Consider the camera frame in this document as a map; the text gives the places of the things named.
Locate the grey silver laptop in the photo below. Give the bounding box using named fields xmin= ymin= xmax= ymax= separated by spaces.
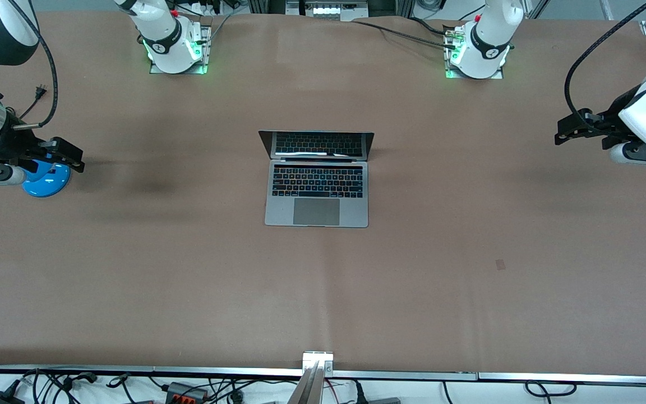
xmin=258 ymin=130 xmax=375 ymax=228

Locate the blue desk lamp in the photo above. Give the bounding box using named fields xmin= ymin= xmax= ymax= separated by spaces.
xmin=22 ymin=159 xmax=71 ymax=198

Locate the orange black connector block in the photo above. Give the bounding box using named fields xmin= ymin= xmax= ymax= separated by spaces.
xmin=165 ymin=382 xmax=210 ymax=402

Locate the white socket panel device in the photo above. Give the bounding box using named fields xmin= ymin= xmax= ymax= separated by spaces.
xmin=285 ymin=0 xmax=370 ymax=22

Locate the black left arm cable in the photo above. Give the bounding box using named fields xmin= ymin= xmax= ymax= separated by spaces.
xmin=564 ymin=0 xmax=646 ymax=116

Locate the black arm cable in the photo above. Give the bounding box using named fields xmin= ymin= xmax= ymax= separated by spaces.
xmin=8 ymin=0 xmax=58 ymax=130
xmin=564 ymin=0 xmax=646 ymax=116

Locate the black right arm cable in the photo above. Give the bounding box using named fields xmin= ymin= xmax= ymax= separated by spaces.
xmin=8 ymin=0 xmax=58 ymax=130

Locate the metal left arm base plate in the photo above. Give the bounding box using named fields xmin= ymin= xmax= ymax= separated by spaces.
xmin=444 ymin=22 xmax=506 ymax=80

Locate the thin black base cable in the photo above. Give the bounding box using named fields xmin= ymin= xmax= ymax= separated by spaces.
xmin=407 ymin=16 xmax=450 ymax=35

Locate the thick braided black cable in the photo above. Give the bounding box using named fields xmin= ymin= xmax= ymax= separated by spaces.
xmin=353 ymin=17 xmax=458 ymax=54

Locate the black cable tangle with plug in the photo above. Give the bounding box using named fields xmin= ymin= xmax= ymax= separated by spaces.
xmin=17 ymin=369 xmax=99 ymax=404

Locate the black looped cable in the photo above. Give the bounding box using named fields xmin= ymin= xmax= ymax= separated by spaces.
xmin=525 ymin=380 xmax=577 ymax=397

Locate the aluminium table edge rail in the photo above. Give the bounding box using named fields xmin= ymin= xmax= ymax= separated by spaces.
xmin=0 ymin=365 xmax=646 ymax=388

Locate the aluminium camera mount pole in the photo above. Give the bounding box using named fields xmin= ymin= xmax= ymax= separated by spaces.
xmin=287 ymin=351 xmax=335 ymax=404

